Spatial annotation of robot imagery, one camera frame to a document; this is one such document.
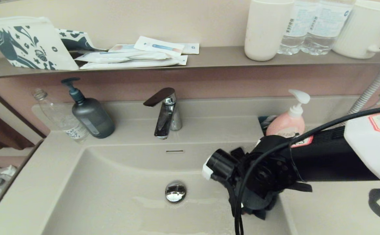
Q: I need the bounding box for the pink soap pump bottle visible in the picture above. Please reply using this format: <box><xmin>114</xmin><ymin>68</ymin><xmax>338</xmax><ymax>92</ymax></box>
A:
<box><xmin>266</xmin><ymin>89</ymin><xmax>310</xmax><ymax>137</ymax></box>

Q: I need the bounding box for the small white blue patterned pouch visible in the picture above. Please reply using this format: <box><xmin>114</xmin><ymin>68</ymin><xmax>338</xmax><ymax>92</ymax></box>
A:
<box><xmin>56</xmin><ymin>29</ymin><xmax>108</xmax><ymax>52</ymax></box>

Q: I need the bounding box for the dark blue white packet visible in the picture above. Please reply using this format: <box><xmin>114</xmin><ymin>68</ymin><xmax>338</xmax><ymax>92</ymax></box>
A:
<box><xmin>258</xmin><ymin>115</ymin><xmax>277</xmax><ymax>134</ymax></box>

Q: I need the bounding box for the white packet with blue toothbrush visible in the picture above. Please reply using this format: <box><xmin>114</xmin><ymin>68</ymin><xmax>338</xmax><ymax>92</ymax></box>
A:
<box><xmin>134</xmin><ymin>36</ymin><xmax>184</xmax><ymax>58</ymax></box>

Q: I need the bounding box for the small white sachet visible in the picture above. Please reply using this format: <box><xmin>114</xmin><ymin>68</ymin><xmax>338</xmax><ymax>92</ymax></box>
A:
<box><xmin>180</xmin><ymin>43</ymin><xmax>199</xmax><ymax>55</ymax></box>

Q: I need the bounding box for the brown wall shelf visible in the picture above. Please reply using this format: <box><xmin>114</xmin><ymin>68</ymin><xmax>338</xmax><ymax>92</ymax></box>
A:
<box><xmin>0</xmin><ymin>46</ymin><xmax>380</xmax><ymax>80</ymax></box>

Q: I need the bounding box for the clear water bottle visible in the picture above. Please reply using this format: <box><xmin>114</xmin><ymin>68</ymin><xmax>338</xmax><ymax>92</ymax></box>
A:
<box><xmin>301</xmin><ymin>0</ymin><xmax>356</xmax><ymax>56</ymax></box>
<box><xmin>277</xmin><ymin>0</ymin><xmax>320</xmax><ymax>55</ymax></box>

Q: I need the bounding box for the grey pump bottle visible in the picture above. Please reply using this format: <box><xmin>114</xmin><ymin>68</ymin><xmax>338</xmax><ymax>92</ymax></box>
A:
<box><xmin>61</xmin><ymin>77</ymin><xmax>116</xmax><ymax>139</ymax></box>

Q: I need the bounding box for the flat white long packet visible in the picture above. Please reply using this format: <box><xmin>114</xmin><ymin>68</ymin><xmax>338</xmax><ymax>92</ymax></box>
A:
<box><xmin>80</xmin><ymin>55</ymin><xmax>188</xmax><ymax>70</ymax></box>

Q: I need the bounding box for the chrome drain stopper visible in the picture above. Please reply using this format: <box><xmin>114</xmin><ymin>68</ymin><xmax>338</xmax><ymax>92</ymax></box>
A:
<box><xmin>165</xmin><ymin>180</ymin><xmax>187</xmax><ymax>203</ymax></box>

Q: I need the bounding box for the chrome faucet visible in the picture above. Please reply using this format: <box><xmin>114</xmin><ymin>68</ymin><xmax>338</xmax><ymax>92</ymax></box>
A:
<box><xmin>143</xmin><ymin>87</ymin><xmax>183</xmax><ymax>140</ymax></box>

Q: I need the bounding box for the beige sink basin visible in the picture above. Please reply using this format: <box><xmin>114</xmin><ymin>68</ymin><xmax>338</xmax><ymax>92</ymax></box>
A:
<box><xmin>41</xmin><ymin>141</ymin><xmax>297</xmax><ymax>235</ymax></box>

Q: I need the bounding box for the white coiled cord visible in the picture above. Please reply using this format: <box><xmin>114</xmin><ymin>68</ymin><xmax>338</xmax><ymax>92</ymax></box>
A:
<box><xmin>348</xmin><ymin>67</ymin><xmax>380</xmax><ymax>115</ymax></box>

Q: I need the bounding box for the long white wrapped packet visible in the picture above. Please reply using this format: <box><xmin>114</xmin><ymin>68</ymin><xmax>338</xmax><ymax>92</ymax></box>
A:
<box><xmin>74</xmin><ymin>51</ymin><xmax>174</xmax><ymax>63</ymax></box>

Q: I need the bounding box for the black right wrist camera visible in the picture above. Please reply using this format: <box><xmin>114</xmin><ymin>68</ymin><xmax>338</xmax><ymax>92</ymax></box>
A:
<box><xmin>202</xmin><ymin>149</ymin><xmax>243</xmax><ymax>183</ymax></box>

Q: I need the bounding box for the dark brown furniture piece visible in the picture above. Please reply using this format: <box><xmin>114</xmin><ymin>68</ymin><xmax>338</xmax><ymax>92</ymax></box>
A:
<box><xmin>0</xmin><ymin>103</ymin><xmax>36</xmax><ymax>150</ymax></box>

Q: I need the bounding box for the clear empty plastic bottle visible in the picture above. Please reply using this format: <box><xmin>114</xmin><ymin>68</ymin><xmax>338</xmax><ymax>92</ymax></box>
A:
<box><xmin>32</xmin><ymin>89</ymin><xmax>90</xmax><ymax>144</ymax></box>

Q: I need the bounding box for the white packet with peach print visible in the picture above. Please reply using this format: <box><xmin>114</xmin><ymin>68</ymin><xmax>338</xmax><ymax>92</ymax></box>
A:
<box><xmin>108</xmin><ymin>44</ymin><xmax>141</xmax><ymax>54</ymax></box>

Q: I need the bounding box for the large white blue patterned pouch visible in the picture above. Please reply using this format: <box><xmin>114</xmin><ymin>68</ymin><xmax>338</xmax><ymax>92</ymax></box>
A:
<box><xmin>0</xmin><ymin>16</ymin><xmax>80</xmax><ymax>71</ymax></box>

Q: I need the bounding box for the white tumbler cup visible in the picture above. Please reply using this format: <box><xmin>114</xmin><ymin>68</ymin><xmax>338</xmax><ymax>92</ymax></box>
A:
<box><xmin>244</xmin><ymin>0</ymin><xmax>295</xmax><ymax>62</ymax></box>

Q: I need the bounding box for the white ribbed mug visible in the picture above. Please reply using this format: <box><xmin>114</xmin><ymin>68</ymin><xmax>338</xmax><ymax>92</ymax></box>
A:
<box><xmin>332</xmin><ymin>0</ymin><xmax>380</xmax><ymax>59</ymax></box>

